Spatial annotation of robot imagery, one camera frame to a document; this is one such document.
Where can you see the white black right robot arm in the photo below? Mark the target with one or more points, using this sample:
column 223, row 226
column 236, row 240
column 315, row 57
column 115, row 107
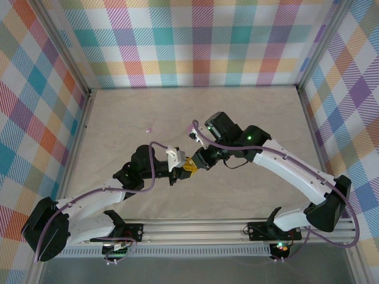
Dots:
column 296, row 177

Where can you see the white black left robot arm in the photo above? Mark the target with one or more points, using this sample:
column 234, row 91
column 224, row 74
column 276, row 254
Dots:
column 89, row 198

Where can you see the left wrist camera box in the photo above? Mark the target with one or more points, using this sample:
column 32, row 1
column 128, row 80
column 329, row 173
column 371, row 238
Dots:
column 174, row 158

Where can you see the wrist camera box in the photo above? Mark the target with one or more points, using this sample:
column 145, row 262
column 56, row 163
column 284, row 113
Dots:
column 195, row 136
column 174, row 158

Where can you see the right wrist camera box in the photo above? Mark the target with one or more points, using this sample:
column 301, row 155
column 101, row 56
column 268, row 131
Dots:
column 195, row 136

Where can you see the aluminium mounting rail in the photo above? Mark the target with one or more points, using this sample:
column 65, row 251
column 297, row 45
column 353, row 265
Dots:
column 192, row 230

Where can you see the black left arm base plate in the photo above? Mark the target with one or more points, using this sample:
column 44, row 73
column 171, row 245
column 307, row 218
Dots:
column 134, row 232

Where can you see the aluminium floor side rail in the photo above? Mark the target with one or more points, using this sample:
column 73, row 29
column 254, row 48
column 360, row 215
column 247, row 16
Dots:
column 319, row 148
column 75, row 148

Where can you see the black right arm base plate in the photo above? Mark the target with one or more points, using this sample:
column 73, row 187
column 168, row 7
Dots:
column 257, row 230

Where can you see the aluminium frame post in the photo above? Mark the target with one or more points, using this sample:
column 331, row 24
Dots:
column 321, row 44
column 65, row 47
column 353, row 263
column 35, row 273

